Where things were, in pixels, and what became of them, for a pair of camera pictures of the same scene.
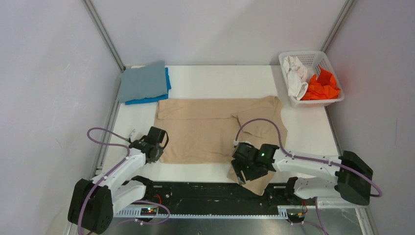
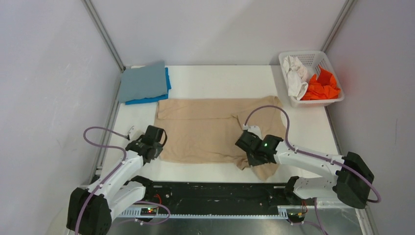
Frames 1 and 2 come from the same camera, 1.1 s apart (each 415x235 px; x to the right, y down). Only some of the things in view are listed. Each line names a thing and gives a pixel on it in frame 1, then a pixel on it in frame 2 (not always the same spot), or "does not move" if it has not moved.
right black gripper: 239,166 to 253,162
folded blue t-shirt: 156,98 does not move
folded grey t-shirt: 143,82 does not move
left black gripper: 160,152 does not move
